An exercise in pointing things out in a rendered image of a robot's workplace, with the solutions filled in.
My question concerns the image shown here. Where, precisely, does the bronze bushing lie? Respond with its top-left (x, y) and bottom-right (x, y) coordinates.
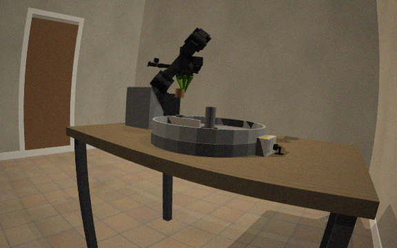
top-left (175, 88), bottom-right (185, 98)

